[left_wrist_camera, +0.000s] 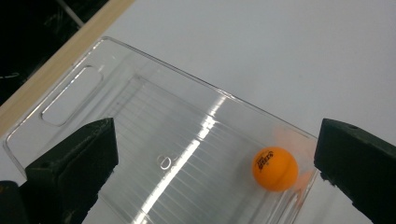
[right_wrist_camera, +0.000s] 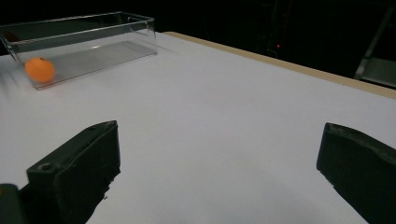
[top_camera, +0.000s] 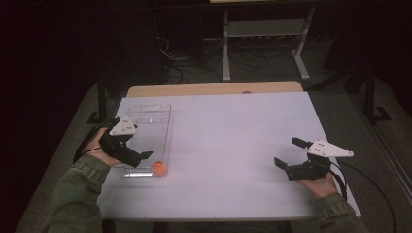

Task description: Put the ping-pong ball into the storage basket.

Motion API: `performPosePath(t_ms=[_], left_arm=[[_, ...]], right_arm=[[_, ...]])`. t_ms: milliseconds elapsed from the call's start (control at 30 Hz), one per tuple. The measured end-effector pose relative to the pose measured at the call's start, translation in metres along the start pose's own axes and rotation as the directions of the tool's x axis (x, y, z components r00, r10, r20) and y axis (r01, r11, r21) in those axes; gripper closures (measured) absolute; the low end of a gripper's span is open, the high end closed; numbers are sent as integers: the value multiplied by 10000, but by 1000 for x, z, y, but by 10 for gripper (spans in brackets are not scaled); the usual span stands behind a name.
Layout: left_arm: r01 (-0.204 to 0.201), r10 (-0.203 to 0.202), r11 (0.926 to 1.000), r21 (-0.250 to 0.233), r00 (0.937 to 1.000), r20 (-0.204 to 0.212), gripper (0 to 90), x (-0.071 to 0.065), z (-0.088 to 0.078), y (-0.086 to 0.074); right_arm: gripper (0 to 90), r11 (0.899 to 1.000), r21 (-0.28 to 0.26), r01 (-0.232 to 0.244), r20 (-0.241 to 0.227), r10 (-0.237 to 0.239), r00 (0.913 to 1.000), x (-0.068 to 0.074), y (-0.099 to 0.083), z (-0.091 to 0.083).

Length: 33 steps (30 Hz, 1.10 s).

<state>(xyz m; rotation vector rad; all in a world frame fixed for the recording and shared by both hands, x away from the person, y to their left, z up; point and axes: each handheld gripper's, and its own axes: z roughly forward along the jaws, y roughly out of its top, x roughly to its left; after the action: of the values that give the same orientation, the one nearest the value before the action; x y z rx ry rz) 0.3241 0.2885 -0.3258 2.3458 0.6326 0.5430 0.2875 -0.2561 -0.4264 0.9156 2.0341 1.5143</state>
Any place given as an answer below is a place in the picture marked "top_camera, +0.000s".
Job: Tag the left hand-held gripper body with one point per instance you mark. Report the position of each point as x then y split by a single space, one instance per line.
118 147

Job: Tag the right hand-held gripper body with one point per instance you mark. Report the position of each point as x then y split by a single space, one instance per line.
307 170

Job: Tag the orange ball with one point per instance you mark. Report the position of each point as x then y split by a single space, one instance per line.
159 167

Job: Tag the clear plastic tray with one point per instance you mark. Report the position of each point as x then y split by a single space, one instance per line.
152 136

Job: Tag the person's left hand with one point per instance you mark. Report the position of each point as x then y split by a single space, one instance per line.
97 150

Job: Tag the person's right hand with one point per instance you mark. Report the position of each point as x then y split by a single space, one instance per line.
320 187

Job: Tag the black metal stand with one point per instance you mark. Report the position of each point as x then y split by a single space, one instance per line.
370 97
102 97

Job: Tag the wooden table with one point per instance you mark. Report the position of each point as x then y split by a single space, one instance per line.
213 89

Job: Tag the white metal stand frame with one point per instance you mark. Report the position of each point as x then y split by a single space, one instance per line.
265 28

